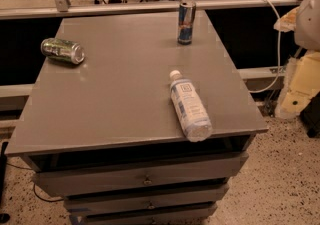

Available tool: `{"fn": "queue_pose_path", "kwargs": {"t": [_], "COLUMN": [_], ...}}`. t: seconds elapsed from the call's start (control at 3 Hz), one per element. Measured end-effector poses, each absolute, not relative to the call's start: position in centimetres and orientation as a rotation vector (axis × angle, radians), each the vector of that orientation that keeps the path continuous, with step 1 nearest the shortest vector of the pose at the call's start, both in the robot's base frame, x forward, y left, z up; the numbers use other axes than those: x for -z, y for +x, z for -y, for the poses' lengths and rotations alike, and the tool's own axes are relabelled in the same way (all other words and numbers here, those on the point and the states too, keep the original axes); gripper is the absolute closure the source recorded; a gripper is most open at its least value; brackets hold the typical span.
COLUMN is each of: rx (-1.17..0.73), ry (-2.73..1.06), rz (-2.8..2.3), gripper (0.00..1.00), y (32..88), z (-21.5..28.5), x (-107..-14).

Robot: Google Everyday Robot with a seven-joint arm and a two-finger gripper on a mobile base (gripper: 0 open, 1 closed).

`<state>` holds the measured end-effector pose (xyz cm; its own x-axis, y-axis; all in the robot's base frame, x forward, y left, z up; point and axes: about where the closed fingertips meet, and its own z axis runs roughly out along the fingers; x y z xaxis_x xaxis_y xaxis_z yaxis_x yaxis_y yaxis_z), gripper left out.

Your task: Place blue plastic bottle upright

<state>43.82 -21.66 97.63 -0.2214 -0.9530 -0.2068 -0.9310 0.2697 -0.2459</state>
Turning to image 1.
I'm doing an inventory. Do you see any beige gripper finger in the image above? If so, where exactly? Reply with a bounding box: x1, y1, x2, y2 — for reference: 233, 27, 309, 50
275, 51, 320, 119
274, 7, 298, 32

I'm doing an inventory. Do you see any clear plastic water bottle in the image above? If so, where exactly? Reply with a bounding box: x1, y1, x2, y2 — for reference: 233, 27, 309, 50
170, 70, 213, 142

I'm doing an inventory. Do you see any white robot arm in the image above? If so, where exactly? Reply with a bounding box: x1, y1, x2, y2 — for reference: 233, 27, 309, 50
274, 0, 320, 119

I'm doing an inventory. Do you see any blue silver energy drink can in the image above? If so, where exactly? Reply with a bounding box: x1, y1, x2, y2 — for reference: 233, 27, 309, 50
177, 0, 196, 45

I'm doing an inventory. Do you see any middle drawer front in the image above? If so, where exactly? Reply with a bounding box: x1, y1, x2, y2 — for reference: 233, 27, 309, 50
64, 181, 229, 216

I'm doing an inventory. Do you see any drawer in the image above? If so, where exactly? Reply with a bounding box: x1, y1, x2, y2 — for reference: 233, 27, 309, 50
70, 202, 217, 225
33, 151, 248, 197
64, 181, 229, 216

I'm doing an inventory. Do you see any bottom drawer front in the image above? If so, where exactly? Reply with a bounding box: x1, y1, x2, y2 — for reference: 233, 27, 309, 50
70, 202, 217, 225

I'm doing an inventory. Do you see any grey drawer cabinet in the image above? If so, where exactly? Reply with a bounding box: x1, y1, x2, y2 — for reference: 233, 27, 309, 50
4, 10, 269, 225

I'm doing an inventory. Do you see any green soda can lying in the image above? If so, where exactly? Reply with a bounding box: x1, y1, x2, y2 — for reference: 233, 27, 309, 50
40, 38, 85, 65

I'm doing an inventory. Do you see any top drawer front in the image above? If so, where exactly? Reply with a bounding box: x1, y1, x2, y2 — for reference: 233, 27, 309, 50
33, 151, 248, 197

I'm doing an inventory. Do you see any white cable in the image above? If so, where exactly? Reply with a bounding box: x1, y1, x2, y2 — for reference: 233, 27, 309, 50
249, 0, 283, 94

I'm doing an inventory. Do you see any metal guard rail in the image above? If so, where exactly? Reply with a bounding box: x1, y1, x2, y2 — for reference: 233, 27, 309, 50
0, 0, 301, 20

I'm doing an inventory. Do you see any black cable on floor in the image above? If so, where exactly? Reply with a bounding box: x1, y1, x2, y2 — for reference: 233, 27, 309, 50
5, 162, 65, 203

